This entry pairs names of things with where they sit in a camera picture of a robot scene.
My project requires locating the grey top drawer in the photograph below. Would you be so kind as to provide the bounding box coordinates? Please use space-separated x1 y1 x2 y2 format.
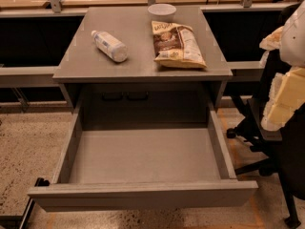
27 87 259 213

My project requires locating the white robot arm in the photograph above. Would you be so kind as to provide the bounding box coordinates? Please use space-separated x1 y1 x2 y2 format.
259 1 305 131

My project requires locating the grey cabinet with flat top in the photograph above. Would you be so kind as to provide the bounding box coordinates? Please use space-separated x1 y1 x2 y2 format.
53 7 232 131

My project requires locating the black office chair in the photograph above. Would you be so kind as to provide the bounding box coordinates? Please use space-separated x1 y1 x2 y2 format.
226 3 305 229

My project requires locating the brown and cream snack bag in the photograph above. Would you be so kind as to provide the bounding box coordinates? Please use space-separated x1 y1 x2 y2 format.
152 21 206 69

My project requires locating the white plastic bowl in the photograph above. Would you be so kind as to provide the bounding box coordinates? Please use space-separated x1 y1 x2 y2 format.
148 4 176 23

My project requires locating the clear plastic bottle lying down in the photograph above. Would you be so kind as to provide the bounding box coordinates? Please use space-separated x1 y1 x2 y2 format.
91 31 128 63

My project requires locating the black metal floor stand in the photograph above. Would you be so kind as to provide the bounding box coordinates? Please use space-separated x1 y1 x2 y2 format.
0 177 51 229

